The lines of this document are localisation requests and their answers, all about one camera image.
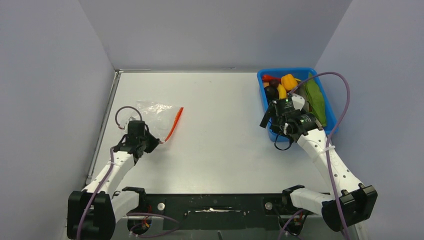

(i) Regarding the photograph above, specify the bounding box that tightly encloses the clear zip bag orange zipper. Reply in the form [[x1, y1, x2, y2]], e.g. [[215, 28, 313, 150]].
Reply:
[[134, 100, 184, 144]]

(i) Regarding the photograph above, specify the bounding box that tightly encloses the green leafy vegetable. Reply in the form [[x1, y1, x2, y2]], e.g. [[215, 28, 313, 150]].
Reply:
[[303, 79, 327, 127]]

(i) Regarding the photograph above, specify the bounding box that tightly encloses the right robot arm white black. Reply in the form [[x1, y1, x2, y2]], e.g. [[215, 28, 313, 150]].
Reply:
[[260, 97, 378, 232]]

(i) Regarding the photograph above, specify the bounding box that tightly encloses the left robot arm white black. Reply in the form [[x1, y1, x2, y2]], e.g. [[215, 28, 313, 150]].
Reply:
[[66, 120, 160, 240]]

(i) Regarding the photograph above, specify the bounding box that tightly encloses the dark purple plum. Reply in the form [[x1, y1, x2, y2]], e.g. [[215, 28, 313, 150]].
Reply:
[[264, 85, 280, 103]]

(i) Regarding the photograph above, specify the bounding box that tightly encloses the yellow banana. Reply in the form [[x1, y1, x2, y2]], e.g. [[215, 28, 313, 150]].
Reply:
[[277, 84, 287, 100]]

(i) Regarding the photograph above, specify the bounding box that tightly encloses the red chili pepper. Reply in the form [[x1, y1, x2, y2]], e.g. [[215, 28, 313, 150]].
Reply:
[[261, 74, 281, 83]]

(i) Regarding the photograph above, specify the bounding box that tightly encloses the yellow bell pepper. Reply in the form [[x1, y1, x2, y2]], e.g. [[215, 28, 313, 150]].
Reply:
[[281, 73, 298, 92]]

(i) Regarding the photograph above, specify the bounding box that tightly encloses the blue plastic bin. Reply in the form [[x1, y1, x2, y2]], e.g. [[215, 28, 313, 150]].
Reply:
[[256, 67, 337, 143]]

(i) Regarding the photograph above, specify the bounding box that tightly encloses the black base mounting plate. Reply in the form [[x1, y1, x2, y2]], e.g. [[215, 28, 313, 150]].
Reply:
[[133, 193, 297, 231]]

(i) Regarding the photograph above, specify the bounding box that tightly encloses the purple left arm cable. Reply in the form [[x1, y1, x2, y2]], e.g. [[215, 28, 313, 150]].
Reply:
[[75, 105, 144, 240]]

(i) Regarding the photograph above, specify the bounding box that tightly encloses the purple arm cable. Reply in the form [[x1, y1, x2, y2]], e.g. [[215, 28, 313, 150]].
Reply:
[[75, 105, 144, 240], [276, 71, 352, 240]]

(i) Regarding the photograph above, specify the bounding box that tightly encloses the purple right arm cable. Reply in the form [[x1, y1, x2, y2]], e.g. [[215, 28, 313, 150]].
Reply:
[[276, 71, 352, 240]]

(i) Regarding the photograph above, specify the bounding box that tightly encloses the aluminium table edge rail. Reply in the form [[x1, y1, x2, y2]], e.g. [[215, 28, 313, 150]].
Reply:
[[85, 69, 122, 185]]

